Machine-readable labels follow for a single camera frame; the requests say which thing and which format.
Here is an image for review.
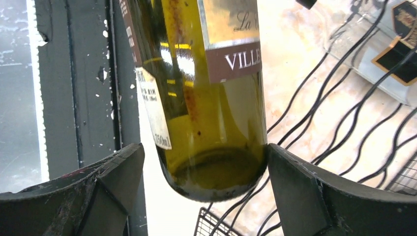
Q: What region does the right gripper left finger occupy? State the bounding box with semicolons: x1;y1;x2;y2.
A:
0;144;145;236

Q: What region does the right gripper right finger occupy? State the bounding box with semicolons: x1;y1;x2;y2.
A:
268;144;417;236

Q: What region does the black wire wine rack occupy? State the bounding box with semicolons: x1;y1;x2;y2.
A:
194;0;417;236

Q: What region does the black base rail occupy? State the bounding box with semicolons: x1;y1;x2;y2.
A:
26;0;149;236

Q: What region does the square clear liquor bottle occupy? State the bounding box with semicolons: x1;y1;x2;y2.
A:
322;0;417;107

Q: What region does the green wine bottle front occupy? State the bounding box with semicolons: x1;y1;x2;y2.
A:
119;0;267;202

